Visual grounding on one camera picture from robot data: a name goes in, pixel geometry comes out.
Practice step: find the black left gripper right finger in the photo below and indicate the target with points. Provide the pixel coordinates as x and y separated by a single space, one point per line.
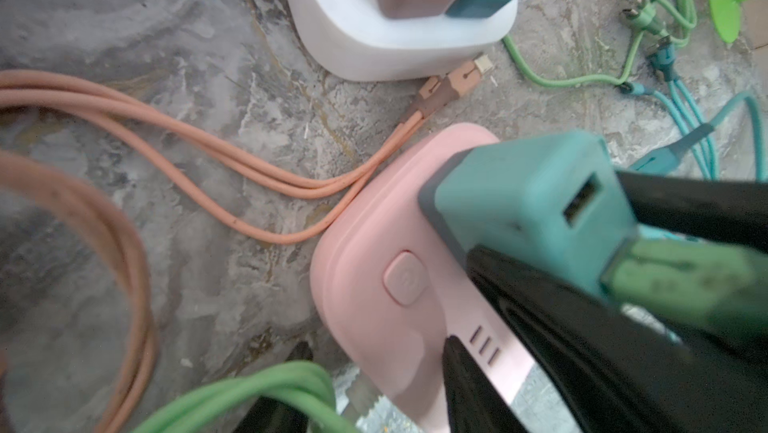
681 343

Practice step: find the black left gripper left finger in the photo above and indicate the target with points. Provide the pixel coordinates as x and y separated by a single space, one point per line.
473 404

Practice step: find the green USB charger plug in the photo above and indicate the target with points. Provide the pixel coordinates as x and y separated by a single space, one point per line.
551 202

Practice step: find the pink power strip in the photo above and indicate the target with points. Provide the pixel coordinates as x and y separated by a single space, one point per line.
390 291

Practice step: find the white power strip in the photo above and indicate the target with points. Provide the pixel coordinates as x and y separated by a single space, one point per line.
353 40

